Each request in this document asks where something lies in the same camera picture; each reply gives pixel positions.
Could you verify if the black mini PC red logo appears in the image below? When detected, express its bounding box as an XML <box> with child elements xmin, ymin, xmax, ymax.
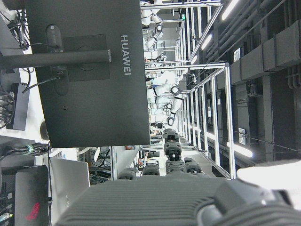
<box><xmin>0</xmin><ymin>164</ymin><xmax>51</xmax><ymax>226</ymax></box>

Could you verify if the silver laptop lid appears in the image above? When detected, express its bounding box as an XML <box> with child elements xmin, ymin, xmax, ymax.
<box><xmin>49</xmin><ymin>157</ymin><xmax>90</xmax><ymax>212</ymax></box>

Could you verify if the black monitor stand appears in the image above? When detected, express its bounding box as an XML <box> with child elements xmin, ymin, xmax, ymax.
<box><xmin>0</xmin><ymin>48</ymin><xmax>111</xmax><ymax>69</ymax></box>

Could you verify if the grey ceiling duct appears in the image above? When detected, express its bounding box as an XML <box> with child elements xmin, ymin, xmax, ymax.
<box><xmin>239</xmin><ymin>21</ymin><xmax>301</xmax><ymax>80</ymax></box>

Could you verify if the white rounded housing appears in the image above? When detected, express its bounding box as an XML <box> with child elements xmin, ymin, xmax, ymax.
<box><xmin>236</xmin><ymin>159</ymin><xmax>301</xmax><ymax>196</ymax></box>

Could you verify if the black cable bundle green tie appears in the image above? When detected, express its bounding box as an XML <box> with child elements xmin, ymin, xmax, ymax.
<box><xmin>3</xmin><ymin>143</ymin><xmax>51</xmax><ymax>156</ymax></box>

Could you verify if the ceiling light strip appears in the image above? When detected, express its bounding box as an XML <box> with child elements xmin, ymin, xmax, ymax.
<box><xmin>201</xmin><ymin>34</ymin><xmax>213</xmax><ymax>50</ymax></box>
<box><xmin>227</xmin><ymin>141</ymin><xmax>253</xmax><ymax>158</ymax></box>
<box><xmin>221</xmin><ymin>0</ymin><xmax>240</xmax><ymax>21</ymax></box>

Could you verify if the aluminium frame cage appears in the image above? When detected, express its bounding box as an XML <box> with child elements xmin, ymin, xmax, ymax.
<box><xmin>138</xmin><ymin>0</ymin><xmax>237</xmax><ymax>179</ymax></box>

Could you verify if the black cable tangle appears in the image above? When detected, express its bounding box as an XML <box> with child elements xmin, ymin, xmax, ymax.
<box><xmin>7</xmin><ymin>9</ymin><xmax>32</xmax><ymax>50</ymax></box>

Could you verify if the black Huawei monitor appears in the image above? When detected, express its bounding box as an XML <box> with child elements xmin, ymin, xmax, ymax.
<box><xmin>24</xmin><ymin>0</ymin><xmax>151</xmax><ymax>149</ymax></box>

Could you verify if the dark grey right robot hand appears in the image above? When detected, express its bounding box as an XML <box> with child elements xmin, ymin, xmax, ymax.
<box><xmin>55</xmin><ymin>128</ymin><xmax>301</xmax><ymax>226</ymax></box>

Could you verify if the white humanoid robot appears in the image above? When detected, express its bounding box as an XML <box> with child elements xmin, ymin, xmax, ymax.
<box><xmin>147</xmin><ymin>68</ymin><xmax>189</xmax><ymax>125</ymax></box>
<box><xmin>141</xmin><ymin>8</ymin><xmax>164</xmax><ymax>33</ymax></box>

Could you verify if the black cable hub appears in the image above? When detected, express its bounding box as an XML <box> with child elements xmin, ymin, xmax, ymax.
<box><xmin>6</xmin><ymin>82</ymin><xmax>31</xmax><ymax>131</ymax></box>

